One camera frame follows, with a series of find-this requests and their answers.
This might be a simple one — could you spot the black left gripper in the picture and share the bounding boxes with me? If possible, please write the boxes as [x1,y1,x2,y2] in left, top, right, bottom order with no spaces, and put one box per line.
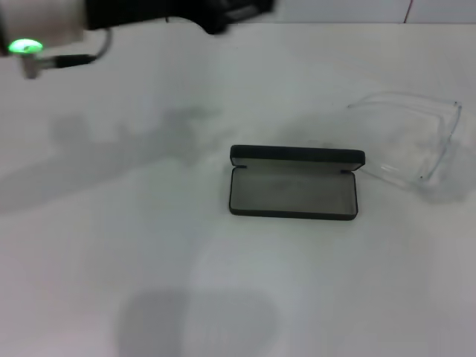
[84,0,277,36]

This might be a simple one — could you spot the black glasses case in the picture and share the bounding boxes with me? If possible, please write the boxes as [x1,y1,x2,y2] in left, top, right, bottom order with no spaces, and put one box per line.
[228,144,367,222]

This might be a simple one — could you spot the clear white glasses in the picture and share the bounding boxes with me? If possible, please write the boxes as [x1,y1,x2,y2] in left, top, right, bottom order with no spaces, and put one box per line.
[347,91,465,184]

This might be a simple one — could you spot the grey left gripper cable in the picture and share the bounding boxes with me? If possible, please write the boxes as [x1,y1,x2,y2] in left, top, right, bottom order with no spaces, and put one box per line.
[54,28,113,71]

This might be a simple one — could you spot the silver left cable plug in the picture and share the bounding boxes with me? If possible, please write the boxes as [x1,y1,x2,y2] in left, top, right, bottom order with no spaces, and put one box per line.
[20,54,57,80]

